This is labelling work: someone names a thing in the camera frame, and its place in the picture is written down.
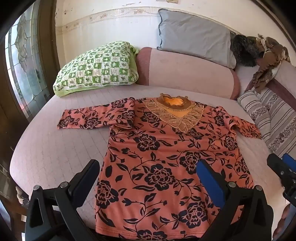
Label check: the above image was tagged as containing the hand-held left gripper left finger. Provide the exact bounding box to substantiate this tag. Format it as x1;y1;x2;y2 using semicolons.
24;159;100;241

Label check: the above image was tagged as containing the grey pillow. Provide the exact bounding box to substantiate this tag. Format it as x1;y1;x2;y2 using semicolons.
157;9;237;69

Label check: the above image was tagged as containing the dark furry cloth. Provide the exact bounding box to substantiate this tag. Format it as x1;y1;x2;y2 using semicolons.
230;34;262;67

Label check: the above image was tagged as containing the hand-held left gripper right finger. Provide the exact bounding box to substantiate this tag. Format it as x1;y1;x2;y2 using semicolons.
196;159;275;241

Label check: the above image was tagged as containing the orange floral blouse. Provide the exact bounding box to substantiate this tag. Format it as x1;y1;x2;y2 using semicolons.
57;93;263;241

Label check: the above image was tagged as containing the striped floral blanket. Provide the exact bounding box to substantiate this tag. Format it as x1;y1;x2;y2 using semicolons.
237;88;296;160

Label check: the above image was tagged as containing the pink bolster pillow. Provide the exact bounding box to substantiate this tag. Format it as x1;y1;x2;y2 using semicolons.
134;47;241;100

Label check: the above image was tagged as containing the brown ruffled cloth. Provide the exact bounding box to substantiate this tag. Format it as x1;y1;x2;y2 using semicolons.
252;34;291;94

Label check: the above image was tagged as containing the green checked pillow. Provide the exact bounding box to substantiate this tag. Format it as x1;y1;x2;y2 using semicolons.
53;41;139;98

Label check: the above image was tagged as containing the stained glass window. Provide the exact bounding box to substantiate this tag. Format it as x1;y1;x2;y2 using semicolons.
5;2;50;121

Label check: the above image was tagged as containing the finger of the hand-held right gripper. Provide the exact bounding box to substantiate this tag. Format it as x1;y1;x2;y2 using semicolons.
267;153;292;191
282;153;296;177

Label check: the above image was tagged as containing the pink quilted bed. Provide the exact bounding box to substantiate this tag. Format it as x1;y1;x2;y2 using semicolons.
9;85;278;234

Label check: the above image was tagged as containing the pink maroon cushion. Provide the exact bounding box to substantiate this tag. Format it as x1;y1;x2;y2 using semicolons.
245;61;296;109

